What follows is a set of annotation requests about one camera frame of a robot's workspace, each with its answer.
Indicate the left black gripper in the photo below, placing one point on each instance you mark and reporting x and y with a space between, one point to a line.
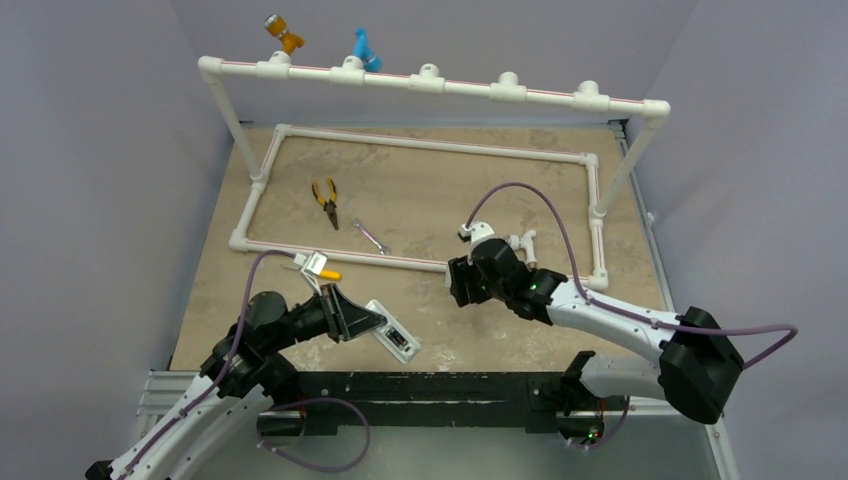
345 318

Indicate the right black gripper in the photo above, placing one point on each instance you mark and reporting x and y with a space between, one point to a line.
460 281

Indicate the white remote control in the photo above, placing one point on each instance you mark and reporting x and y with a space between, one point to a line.
391 334

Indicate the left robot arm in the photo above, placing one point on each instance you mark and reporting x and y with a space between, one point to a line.
246 373

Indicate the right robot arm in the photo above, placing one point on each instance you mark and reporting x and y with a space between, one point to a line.
683 359

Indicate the white PVC tap fitting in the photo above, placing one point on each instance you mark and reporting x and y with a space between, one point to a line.
524 243

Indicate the silver open-end wrench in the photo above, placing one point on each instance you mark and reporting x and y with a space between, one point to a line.
382 247

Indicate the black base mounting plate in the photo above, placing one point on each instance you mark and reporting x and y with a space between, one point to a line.
323 416

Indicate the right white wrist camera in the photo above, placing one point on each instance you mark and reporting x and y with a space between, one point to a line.
474 234

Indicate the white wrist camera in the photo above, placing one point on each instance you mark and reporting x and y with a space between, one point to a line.
474 234
310 266

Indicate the yellow handled screwdriver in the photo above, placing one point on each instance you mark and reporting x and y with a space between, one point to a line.
330 275

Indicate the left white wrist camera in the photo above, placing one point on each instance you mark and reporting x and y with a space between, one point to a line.
310 266

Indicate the yellow handled pliers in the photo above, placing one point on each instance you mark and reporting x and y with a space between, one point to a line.
328 203

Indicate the white PVC pipe frame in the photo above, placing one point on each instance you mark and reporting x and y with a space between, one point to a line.
428 80

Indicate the aluminium extrusion rail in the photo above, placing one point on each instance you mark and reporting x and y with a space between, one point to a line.
446 398

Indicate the blue hose nozzle fitting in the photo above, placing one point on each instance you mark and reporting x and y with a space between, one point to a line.
372 62

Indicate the orange hose nozzle fitting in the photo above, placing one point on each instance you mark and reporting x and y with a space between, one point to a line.
278 28

